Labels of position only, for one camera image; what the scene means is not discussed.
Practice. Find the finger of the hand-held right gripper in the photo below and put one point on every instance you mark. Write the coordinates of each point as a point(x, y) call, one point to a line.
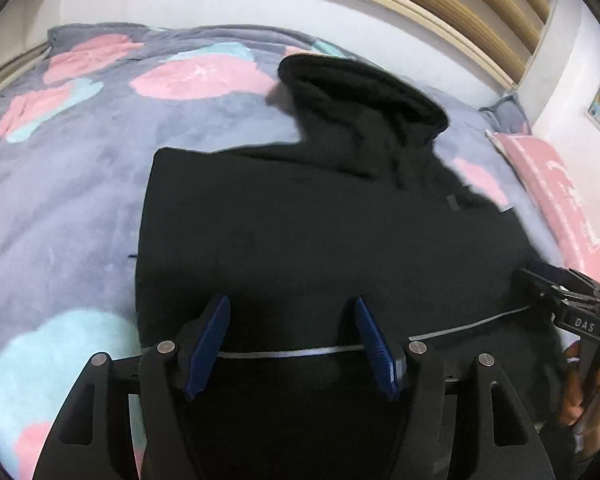
point(562, 274)
point(542, 285)

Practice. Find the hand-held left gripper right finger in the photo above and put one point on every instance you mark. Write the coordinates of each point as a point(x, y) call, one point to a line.
point(375, 340)

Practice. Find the black hooded jacket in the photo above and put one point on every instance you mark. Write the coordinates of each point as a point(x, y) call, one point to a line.
point(305, 220)

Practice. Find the person's right hand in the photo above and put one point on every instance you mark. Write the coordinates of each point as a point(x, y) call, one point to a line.
point(572, 400)

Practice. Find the grey pillow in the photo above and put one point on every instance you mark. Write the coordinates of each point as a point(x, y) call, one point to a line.
point(507, 112)

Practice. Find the striped window blind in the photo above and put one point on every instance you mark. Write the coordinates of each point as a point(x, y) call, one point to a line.
point(430, 0)

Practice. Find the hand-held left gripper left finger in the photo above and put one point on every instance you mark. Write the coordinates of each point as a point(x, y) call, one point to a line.
point(211, 332)

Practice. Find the grey floral blanket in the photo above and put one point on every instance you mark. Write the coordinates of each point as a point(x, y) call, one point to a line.
point(80, 185)

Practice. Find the pink pillow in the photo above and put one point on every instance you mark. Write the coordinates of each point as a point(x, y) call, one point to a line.
point(555, 195)

